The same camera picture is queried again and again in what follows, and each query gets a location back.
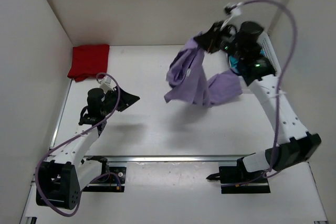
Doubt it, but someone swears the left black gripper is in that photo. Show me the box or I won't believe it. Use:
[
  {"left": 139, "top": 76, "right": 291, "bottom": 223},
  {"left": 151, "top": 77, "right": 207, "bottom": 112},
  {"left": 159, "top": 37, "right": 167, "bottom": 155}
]
[{"left": 101, "top": 86, "right": 140, "bottom": 116}]

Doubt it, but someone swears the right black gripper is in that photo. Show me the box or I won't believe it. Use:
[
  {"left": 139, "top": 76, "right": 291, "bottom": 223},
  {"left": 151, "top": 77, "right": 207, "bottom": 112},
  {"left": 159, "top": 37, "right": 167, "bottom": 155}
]
[{"left": 195, "top": 22, "right": 245, "bottom": 60}]

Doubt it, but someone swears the purple t shirt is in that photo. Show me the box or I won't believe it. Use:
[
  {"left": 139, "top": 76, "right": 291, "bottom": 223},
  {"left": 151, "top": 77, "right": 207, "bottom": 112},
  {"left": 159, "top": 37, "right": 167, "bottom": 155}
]
[{"left": 164, "top": 38, "right": 243, "bottom": 108}]

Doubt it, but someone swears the red t shirt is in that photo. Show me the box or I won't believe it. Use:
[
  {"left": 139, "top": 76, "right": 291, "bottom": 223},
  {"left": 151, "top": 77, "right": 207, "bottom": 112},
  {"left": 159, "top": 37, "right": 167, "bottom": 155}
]
[{"left": 67, "top": 44, "right": 110, "bottom": 82}]

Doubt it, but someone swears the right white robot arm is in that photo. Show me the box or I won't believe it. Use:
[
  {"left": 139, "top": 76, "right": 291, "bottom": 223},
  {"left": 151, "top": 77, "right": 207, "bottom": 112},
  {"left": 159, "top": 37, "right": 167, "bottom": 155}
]
[{"left": 194, "top": 21, "right": 321, "bottom": 182}]

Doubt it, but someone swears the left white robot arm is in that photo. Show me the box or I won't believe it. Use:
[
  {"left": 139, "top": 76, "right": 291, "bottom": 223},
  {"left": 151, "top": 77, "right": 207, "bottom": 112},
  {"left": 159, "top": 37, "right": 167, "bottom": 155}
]
[{"left": 36, "top": 87, "right": 140, "bottom": 210}]

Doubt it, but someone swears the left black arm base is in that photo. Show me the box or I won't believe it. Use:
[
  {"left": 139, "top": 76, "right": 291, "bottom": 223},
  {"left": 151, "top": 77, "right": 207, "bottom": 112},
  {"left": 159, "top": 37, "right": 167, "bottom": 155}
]
[{"left": 83, "top": 156, "right": 127, "bottom": 193}]

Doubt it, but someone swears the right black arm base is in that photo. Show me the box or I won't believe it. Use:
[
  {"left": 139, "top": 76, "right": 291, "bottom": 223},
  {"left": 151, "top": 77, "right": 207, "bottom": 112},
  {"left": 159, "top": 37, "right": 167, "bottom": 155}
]
[{"left": 206, "top": 158, "right": 270, "bottom": 194}]

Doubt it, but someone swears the teal t shirt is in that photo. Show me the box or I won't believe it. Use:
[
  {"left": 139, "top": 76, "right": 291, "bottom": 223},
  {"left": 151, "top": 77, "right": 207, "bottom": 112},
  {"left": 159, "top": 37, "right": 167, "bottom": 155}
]
[{"left": 228, "top": 54, "right": 266, "bottom": 76}]

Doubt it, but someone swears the white plastic basket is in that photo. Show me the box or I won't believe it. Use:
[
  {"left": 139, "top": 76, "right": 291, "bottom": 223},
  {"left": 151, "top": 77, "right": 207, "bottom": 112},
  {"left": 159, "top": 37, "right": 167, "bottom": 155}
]
[{"left": 257, "top": 31, "right": 281, "bottom": 74}]

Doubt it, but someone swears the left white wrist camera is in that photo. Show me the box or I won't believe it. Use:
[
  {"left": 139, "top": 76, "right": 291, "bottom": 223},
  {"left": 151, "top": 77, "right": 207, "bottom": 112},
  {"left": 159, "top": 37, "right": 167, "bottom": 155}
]
[{"left": 100, "top": 76, "right": 114, "bottom": 93}]

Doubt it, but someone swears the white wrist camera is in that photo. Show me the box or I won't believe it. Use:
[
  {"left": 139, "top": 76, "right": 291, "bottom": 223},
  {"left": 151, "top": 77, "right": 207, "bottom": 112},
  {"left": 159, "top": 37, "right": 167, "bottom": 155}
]
[
  {"left": 220, "top": 2, "right": 243, "bottom": 30},
  {"left": 100, "top": 76, "right": 114, "bottom": 93}
]

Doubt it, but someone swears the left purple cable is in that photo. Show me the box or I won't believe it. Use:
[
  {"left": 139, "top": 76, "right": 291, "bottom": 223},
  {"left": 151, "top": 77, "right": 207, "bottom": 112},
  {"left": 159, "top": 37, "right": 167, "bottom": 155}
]
[{"left": 34, "top": 72, "right": 121, "bottom": 217}]

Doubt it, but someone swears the purple cable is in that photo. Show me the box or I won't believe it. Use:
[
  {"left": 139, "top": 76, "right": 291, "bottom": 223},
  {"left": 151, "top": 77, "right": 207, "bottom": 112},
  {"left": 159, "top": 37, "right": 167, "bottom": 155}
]
[
  {"left": 236, "top": 0, "right": 299, "bottom": 187},
  {"left": 34, "top": 72, "right": 121, "bottom": 217}
]

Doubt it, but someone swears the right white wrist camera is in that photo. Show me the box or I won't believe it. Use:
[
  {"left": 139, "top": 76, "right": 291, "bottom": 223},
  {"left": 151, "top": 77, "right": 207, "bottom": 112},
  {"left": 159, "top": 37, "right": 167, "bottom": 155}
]
[{"left": 220, "top": 2, "right": 243, "bottom": 30}]

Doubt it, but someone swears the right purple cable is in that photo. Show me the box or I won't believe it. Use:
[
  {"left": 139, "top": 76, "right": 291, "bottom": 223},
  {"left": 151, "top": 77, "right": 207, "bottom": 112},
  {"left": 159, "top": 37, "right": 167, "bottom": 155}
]
[{"left": 236, "top": 0, "right": 299, "bottom": 187}]

